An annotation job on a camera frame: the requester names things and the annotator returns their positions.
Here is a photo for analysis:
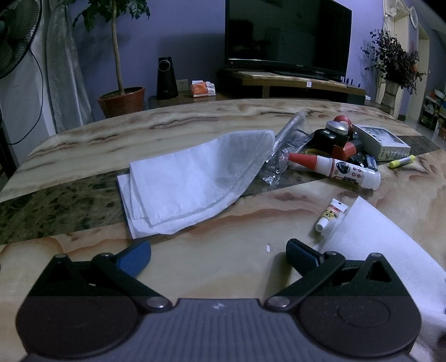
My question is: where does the white glue bottle red cap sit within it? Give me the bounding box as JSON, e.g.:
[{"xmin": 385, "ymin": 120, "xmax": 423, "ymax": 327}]
[{"xmin": 288, "ymin": 152, "xmax": 382, "ymax": 191}]

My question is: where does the wooden television stand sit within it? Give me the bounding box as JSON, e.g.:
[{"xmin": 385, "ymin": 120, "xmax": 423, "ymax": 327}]
[{"xmin": 218, "ymin": 69, "xmax": 367, "ymax": 104}]

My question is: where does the small white ointment tube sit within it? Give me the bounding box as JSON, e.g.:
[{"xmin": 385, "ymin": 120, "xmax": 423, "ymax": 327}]
[{"xmin": 315, "ymin": 198, "xmax": 348, "ymax": 233}]

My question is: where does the orange tissue pack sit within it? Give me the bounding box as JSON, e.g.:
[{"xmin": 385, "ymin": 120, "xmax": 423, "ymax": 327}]
[{"xmin": 190, "ymin": 80, "xmax": 216, "ymax": 98}]

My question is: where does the small printed cardboard box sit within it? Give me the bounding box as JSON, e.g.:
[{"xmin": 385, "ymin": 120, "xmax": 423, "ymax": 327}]
[{"xmin": 353, "ymin": 125, "xmax": 411, "ymax": 162}]

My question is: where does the black gadget with metal cap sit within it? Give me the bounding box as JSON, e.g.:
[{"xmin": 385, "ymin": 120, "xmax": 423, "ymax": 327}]
[{"xmin": 311, "ymin": 120, "xmax": 350, "ymax": 155}]

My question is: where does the black speaker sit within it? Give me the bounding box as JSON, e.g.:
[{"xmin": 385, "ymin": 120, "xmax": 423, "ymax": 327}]
[{"xmin": 156, "ymin": 57, "xmax": 179, "ymax": 100}]

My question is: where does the cluttered storage shelf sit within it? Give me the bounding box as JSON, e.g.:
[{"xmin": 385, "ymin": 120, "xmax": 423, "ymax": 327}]
[{"xmin": 419, "ymin": 88, "xmax": 446, "ymax": 140}]

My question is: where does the terracotta plant pot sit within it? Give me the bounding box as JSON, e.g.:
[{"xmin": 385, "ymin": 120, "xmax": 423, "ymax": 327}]
[{"xmin": 96, "ymin": 86, "xmax": 146, "ymax": 119}]

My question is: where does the dark leafy plant in vase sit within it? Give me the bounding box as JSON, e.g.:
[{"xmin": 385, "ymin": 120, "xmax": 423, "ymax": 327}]
[{"xmin": 360, "ymin": 29, "xmax": 427, "ymax": 95}]

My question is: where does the black standing fan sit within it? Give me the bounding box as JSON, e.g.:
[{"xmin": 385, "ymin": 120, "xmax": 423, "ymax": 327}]
[{"xmin": 0, "ymin": 0, "xmax": 43, "ymax": 80}]

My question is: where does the pale flower vase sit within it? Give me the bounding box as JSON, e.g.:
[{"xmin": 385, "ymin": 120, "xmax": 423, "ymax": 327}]
[{"xmin": 380, "ymin": 79, "xmax": 401, "ymax": 109}]

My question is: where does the black fan cable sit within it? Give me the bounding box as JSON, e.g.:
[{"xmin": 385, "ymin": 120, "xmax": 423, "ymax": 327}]
[{"xmin": 5, "ymin": 47, "xmax": 45, "ymax": 145}]

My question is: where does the clear plastic bag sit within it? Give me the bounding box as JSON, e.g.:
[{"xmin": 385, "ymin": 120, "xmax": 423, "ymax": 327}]
[{"xmin": 262, "ymin": 111, "xmax": 312, "ymax": 186}]

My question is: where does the potted indoor tree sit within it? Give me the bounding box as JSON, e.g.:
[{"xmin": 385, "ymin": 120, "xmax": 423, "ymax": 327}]
[{"xmin": 72, "ymin": 0, "xmax": 151, "ymax": 96}]

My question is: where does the black flat television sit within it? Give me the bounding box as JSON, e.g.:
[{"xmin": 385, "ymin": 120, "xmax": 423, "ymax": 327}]
[{"xmin": 224, "ymin": 0, "xmax": 353, "ymax": 81}]

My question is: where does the translucent grey curtain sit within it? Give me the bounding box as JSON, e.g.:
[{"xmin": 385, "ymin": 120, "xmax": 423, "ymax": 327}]
[{"xmin": 45, "ymin": 0, "xmax": 95, "ymax": 133}]

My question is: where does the white cloth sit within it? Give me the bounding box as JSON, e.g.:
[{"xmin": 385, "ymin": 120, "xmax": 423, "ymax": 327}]
[
  {"xmin": 313, "ymin": 196, "xmax": 446, "ymax": 362},
  {"xmin": 116, "ymin": 129, "xmax": 277, "ymax": 239}
]

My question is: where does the yellow marker pen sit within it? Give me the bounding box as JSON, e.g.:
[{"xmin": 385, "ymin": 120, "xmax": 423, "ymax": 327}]
[{"xmin": 388, "ymin": 155, "xmax": 416, "ymax": 169}]

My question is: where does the low dark wooden cabinet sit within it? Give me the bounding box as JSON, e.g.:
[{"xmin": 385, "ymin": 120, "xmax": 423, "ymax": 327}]
[{"xmin": 147, "ymin": 91, "xmax": 231, "ymax": 111}]

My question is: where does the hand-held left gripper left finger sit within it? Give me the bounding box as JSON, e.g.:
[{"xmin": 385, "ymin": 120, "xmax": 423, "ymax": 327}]
[{"xmin": 28, "ymin": 239, "xmax": 173, "ymax": 311}]

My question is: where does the red cylinder with black end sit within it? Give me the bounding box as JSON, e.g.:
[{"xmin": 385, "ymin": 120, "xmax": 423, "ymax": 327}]
[{"xmin": 330, "ymin": 138, "xmax": 365, "ymax": 163}]

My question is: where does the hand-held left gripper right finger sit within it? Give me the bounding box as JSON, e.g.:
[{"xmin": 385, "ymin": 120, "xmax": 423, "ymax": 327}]
[{"xmin": 264, "ymin": 238, "xmax": 412, "ymax": 311}]

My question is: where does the silver metal wrench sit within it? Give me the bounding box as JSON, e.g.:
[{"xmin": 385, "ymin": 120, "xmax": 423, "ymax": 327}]
[{"xmin": 273, "ymin": 113, "xmax": 305, "ymax": 154}]

